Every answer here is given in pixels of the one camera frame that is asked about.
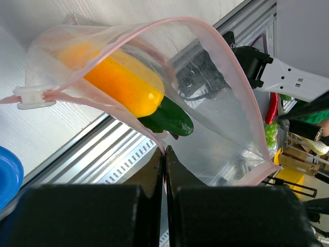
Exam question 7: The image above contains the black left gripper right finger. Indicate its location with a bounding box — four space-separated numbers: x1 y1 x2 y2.
165 146 319 246

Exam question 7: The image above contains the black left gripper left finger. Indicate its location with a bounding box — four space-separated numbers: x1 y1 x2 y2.
1 149 163 246

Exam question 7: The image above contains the green toy cucumber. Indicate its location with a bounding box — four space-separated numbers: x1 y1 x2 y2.
138 96 194 136

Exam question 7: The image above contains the blue plastic bin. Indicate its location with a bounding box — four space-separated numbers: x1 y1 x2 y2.
1 147 24 210

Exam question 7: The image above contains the yellow toy pepper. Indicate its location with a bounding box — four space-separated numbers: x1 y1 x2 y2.
52 42 165 118

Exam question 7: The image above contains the clear zip top bag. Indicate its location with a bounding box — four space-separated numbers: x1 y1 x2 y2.
1 17 280 186

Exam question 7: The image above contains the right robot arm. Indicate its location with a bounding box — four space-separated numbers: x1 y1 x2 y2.
232 46 328 102

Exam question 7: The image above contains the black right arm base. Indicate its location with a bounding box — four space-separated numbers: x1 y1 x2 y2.
170 39 232 103

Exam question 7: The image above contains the green toy grape bunch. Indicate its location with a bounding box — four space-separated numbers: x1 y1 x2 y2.
265 121 278 148

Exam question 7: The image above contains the red toy chili pepper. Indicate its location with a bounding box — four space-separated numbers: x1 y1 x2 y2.
265 93 280 125

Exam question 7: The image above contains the white slotted cable duct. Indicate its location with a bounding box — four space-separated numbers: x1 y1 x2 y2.
97 137 156 184

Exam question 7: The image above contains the aluminium mounting rail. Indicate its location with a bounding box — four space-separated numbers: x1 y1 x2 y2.
23 1 277 186

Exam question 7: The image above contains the black tube with gold ring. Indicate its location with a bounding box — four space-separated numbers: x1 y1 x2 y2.
289 119 324 142

